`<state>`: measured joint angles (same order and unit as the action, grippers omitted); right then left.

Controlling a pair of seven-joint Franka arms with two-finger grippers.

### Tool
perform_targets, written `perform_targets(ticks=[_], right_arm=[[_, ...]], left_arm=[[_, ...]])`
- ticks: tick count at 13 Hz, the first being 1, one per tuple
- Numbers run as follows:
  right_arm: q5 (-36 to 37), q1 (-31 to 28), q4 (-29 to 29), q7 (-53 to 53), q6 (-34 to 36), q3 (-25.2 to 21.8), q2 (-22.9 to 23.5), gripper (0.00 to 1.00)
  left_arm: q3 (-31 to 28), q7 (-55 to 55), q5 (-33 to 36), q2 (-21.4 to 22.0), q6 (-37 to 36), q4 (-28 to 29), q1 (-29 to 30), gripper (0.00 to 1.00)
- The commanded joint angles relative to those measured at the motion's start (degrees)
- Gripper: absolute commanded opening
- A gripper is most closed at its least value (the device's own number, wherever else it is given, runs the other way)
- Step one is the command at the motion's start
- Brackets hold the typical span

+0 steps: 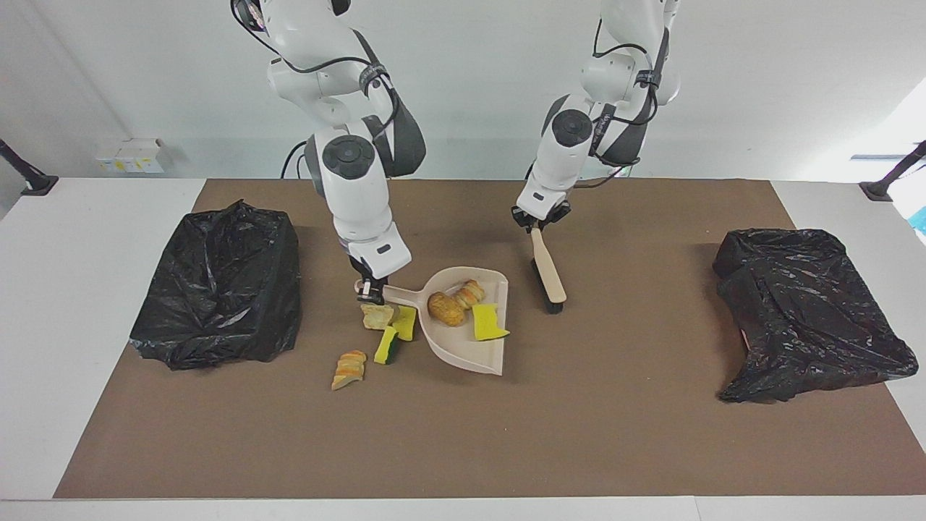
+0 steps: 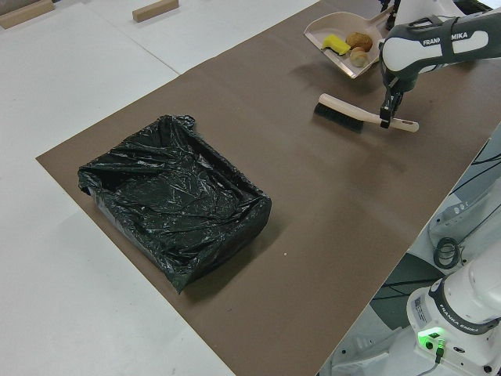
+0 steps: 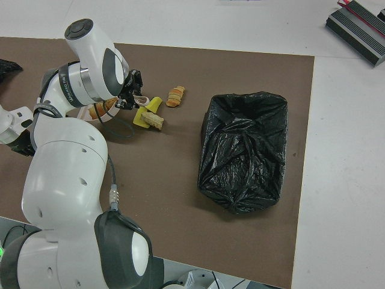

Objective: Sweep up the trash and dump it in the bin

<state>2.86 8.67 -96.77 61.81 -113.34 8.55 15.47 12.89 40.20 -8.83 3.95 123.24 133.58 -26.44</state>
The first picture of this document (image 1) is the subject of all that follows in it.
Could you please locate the pale bread chunk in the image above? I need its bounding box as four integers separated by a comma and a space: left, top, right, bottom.
360, 302, 400, 331

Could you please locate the yellow green-backed sponge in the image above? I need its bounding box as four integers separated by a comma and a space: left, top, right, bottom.
472, 302, 511, 342
373, 326, 401, 366
391, 305, 418, 342

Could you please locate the beige hand brush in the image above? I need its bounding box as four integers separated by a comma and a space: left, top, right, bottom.
530, 228, 569, 315

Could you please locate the brown bread roll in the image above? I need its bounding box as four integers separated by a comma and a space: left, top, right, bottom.
427, 291, 466, 328

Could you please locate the sliced bread loaf piece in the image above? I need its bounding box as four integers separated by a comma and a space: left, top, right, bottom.
331, 350, 368, 391

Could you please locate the sliced croissant piece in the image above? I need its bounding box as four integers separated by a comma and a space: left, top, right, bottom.
454, 279, 487, 310

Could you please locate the beige plastic dustpan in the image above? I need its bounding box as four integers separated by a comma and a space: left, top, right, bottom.
354, 266, 511, 377

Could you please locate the black trash bag bin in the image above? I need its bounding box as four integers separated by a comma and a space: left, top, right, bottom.
712, 228, 919, 404
129, 200, 302, 371

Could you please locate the brown table mat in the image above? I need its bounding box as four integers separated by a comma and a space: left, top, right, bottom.
54, 179, 926, 500

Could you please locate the black clamp stand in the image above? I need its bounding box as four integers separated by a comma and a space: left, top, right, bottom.
859, 140, 926, 203
0, 137, 59, 198

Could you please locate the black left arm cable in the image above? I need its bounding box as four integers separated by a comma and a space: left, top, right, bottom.
568, 18, 670, 190

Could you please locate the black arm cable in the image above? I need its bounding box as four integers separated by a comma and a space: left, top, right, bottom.
231, 0, 400, 138
568, 18, 670, 190

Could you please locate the black base power cable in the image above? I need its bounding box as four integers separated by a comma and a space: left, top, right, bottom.
281, 140, 313, 179

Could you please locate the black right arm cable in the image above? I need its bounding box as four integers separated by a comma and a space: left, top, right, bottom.
231, 0, 400, 138

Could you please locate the white wall socket box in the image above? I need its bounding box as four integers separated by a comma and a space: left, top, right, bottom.
95, 139, 166, 174

